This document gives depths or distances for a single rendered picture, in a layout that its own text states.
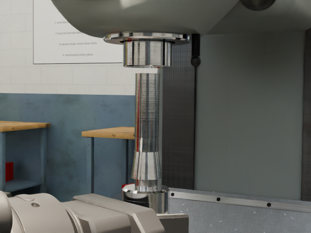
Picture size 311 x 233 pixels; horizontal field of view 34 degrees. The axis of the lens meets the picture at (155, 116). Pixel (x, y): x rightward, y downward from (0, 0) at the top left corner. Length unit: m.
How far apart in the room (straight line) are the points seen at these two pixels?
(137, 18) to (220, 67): 0.45
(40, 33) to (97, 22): 5.48
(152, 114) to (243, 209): 0.40
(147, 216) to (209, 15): 0.19
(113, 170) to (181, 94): 4.55
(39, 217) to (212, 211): 0.50
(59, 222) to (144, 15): 0.18
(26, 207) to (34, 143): 5.55
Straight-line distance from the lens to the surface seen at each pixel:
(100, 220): 0.43
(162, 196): 0.49
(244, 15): 0.59
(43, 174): 5.75
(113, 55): 5.37
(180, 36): 0.47
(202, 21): 0.46
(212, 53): 0.87
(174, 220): 0.50
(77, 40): 5.62
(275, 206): 0.84
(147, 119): 0.49
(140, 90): 0.49
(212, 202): 0.87
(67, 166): 5.72
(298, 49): 0.83
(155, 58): 0.48
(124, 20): 0.43
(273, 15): 0.58
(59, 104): 5.72
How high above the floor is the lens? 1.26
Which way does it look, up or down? 3 degrees down
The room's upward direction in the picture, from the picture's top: 1 degrees clockwise
